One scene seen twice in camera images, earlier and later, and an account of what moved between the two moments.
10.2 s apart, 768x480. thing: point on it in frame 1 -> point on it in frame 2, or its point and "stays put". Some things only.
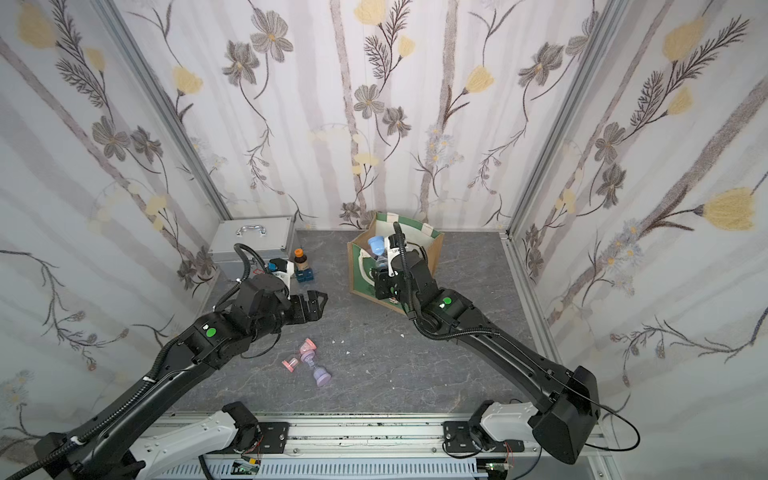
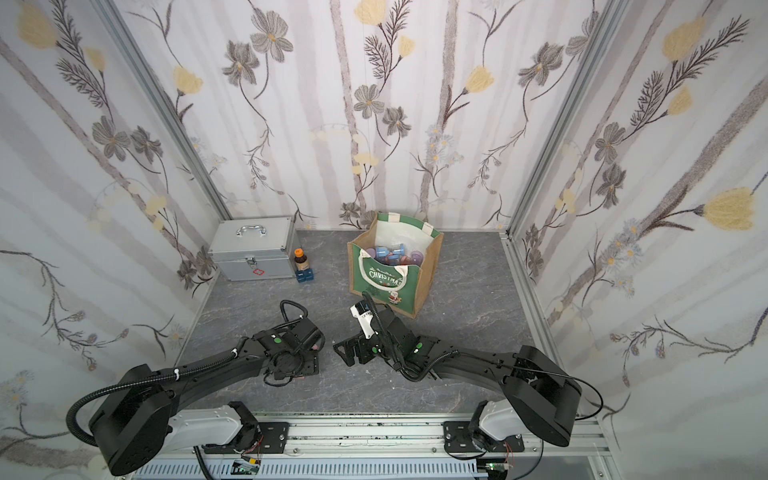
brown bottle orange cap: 300,260 stays put
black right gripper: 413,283 -> 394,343
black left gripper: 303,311 -> 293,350
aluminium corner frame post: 163,106 stays put
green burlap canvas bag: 361,257 stays put
